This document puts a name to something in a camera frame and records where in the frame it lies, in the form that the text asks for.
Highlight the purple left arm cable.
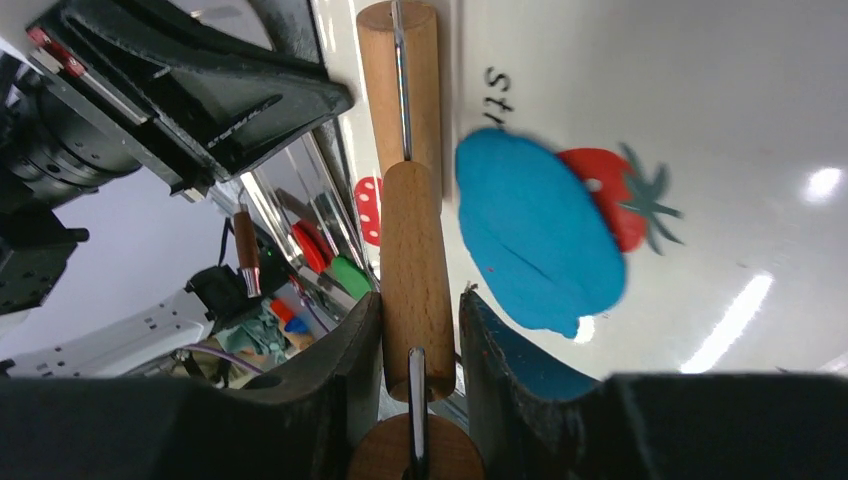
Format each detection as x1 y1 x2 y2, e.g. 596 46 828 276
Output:
178 298 333 379

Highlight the metal spatula wooden handle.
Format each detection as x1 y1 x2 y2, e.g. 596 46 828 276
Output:
232 203 261 298

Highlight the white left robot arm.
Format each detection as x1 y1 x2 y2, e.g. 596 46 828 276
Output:
1 1 381 479

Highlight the blue dough piece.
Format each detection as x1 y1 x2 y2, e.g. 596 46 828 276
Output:
454 127 628 402

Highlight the green dough disc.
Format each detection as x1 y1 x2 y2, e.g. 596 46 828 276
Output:
330 256 373 300

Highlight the wooden double-ended dough roller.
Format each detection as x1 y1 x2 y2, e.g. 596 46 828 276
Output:
347 1 485 479

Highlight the white strawberry print tray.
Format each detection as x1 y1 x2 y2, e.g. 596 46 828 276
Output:
314 1 847 382

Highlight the red dough disc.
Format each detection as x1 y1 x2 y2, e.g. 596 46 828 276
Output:
292 219 334 274

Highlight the stainless steel baking tray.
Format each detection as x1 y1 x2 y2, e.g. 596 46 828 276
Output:
210 132 377 312

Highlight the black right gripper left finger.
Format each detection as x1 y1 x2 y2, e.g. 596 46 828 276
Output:
1 292 382 479

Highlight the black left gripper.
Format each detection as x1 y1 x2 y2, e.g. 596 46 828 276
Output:
1 1 354 206

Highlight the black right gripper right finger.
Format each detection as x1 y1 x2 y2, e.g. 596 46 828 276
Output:
458 291 847 479

